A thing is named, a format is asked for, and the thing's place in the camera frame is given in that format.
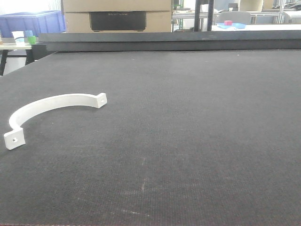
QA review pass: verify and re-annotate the blue plastic crate background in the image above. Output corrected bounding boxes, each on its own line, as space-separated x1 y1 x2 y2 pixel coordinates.
0 10 66 38

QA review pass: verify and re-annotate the white curved PVC pipe clamp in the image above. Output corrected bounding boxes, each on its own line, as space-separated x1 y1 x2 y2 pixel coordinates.
3 93 107 150

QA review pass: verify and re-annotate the white paper cup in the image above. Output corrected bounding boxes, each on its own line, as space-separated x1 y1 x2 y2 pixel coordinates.
12 31 25 46

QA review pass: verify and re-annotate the black vertical post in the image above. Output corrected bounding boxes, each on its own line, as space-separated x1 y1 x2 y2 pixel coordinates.
194 0 215 32

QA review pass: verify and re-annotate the green plastic cup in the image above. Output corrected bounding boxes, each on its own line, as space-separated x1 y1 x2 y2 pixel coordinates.
27 36 36 45

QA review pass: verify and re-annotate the pink cube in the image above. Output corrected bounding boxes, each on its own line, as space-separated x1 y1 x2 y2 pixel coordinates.
224 20 233 26

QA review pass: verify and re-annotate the light blue cup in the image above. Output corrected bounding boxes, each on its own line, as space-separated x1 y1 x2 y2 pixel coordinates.
24 30 33 37

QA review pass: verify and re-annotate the white side table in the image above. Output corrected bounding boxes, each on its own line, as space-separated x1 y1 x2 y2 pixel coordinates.
0 42 35 76

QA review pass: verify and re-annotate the light blue tray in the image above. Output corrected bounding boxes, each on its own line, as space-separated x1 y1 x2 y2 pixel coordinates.
217 23 246 29

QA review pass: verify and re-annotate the large cardboard box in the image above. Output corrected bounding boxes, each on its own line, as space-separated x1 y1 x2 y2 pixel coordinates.
62 0 172 33

